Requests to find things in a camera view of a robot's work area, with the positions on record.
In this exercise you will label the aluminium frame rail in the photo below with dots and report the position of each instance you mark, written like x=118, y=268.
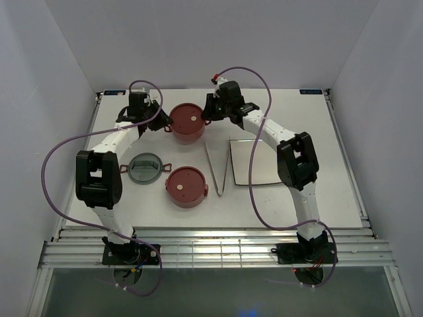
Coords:
x=82, y=248

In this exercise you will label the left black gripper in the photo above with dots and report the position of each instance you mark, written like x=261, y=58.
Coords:
x=164, y=119

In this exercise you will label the metal tongs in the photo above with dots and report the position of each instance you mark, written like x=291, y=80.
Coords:
x=218, y=162

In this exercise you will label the white square plate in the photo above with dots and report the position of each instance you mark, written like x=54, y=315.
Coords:
x=264, y=165

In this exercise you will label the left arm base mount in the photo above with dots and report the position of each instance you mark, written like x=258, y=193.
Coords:
x=130, y=254

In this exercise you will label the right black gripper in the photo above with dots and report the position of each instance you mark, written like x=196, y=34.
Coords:
x=208, y=113

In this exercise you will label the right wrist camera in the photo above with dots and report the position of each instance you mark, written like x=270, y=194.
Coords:
x=217, y=81

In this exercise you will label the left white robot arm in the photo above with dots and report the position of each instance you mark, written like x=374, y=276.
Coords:
x=98, y=177

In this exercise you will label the left blue corner label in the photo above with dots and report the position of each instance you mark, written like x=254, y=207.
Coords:
x=114, y=92

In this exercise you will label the pink lunch bowl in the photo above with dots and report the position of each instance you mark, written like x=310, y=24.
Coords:
x=186, y=139
x=186, y=191

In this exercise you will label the dark red lid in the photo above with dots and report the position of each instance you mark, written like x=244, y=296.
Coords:
x=187, y=119
x=184, y=181

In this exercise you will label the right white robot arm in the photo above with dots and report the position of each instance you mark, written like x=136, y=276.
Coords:
x=297, y=163

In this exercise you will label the grey transparent top lid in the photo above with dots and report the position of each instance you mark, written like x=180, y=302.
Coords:
x=145, y=168

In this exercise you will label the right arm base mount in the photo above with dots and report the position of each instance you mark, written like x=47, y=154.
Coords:
x=304, y=251

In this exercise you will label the right blue corner label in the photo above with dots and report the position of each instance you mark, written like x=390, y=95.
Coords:
x=310, y=91

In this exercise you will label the blue corner label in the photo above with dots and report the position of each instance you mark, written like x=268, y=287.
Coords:
x=310, y=91
x=114, y=92

